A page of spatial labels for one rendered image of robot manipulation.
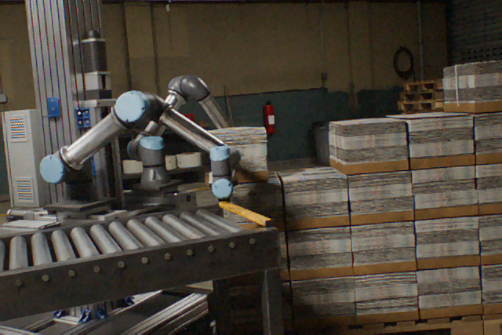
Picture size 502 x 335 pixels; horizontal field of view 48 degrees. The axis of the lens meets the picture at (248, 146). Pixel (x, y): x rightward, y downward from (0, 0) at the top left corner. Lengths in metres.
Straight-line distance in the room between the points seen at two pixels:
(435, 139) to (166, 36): 7.04
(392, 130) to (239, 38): 7.22
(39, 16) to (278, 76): 7.34
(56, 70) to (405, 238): 1.76
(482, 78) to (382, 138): 0.52
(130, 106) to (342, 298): 1.29
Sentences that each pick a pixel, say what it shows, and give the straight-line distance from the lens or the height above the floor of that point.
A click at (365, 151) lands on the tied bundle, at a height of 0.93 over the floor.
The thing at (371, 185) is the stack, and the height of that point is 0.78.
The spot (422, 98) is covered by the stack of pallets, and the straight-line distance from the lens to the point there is 9.07.
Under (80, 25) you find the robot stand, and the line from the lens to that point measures 2.79.
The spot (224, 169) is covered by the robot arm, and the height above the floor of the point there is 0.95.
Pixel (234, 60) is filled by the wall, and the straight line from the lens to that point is 9.58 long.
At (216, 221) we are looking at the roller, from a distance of 1.96.
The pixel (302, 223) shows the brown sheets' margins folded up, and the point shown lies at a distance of 2.57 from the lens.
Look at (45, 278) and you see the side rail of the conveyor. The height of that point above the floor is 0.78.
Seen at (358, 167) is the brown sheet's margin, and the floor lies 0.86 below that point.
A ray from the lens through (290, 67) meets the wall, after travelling 9.99.
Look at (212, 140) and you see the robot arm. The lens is 2.24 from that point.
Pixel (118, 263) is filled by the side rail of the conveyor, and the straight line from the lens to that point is 1.62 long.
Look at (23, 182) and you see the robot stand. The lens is 2.94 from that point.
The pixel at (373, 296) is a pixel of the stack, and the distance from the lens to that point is 2.71.
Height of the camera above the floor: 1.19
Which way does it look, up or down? 5 degrees down
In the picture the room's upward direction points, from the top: 4 degrees counter-clockwise
